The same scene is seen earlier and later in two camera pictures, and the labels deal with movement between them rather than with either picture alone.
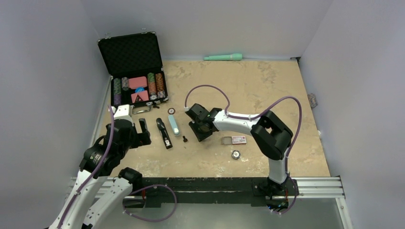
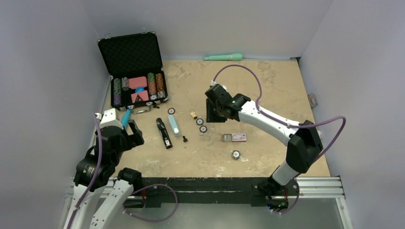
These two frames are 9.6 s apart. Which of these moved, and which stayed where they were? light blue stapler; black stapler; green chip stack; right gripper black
Moved: right gripper black
Stayed: light blue stapler; green chip stack; black stapler
